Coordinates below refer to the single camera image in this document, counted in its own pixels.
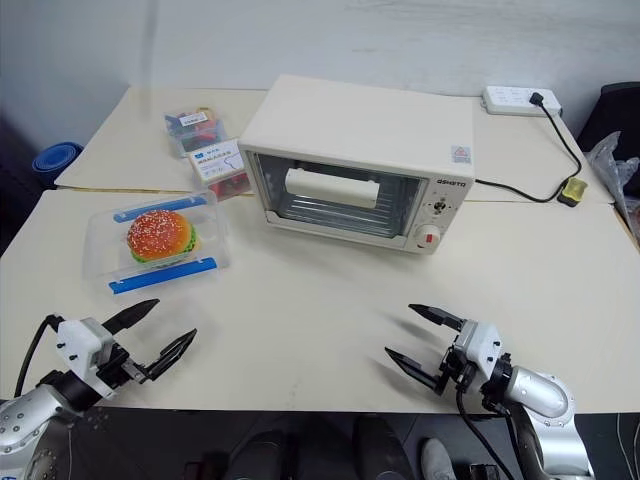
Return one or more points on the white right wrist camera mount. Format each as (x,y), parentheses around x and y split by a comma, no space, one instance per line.
(482,345)

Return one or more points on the cream toaster oven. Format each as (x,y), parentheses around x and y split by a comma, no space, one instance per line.
(360,125)

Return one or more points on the clear parts box large label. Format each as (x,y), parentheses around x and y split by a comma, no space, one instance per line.
(217,162)

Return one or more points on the toy hamburger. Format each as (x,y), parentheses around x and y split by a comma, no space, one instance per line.
(160,235)

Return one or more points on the blue container clip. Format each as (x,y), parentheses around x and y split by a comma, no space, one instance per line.
(160,207)
(160,276)

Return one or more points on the yellow black inline switch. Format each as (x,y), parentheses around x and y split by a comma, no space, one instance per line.
(574,190)

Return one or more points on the black chair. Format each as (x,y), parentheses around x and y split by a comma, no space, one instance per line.
(617,110)

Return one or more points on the white power strip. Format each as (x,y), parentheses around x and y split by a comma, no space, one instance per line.
(510,100)

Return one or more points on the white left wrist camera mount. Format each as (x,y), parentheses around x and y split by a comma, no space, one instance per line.
(80,345)

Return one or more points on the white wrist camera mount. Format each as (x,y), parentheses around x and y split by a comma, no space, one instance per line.
(482,345)
(80,345)

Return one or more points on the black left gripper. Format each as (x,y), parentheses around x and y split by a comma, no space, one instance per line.
(120,372)

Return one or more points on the black power plug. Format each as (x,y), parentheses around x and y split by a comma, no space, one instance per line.
(537,99)

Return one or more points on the clear plastic container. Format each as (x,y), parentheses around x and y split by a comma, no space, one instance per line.
(100,250)

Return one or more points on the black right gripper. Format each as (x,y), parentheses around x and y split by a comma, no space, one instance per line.
(457,372)

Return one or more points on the clear parts box small label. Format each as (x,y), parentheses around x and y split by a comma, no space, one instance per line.
(192,125)

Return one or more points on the grey rounded shape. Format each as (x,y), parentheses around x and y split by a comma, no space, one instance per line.
(437,462)

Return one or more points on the crumpled clear plastic bag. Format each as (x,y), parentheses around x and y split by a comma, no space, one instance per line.
(620,175)

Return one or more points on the white knob with red mark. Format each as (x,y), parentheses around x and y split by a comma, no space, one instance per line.
(428,237)

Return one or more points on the glass oven door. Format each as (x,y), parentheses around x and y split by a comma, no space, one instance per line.
(395,200)

